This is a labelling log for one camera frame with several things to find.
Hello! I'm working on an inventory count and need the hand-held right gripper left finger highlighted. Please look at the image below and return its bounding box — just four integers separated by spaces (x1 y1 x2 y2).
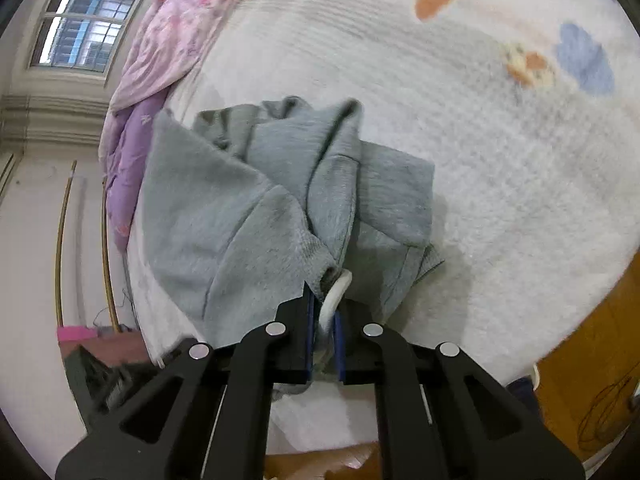
55 282 316 480

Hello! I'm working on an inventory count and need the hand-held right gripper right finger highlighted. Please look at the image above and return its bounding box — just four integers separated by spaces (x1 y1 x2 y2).
332 300 586 480

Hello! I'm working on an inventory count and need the grey zip hoodie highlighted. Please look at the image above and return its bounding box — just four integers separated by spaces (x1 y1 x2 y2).
141 96 446 396

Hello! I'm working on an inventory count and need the wooden pole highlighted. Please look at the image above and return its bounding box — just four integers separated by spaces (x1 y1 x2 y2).
101 180 122 333
54 160 78 328

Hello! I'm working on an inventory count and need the pink towel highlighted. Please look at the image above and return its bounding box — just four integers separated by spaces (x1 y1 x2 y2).
56 326 151 366

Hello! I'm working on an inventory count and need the bed with printed sheet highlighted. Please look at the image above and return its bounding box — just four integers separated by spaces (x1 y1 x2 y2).
125 0 640 456

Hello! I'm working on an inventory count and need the purple floral quilt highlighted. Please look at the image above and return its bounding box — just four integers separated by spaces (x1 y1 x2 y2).
98 0 261 256

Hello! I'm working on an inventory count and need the striped curtain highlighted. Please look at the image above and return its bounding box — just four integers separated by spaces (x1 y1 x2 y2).
0 92 108 148

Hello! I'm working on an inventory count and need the barred window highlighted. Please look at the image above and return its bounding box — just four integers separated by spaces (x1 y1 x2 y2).
30 0 153 78

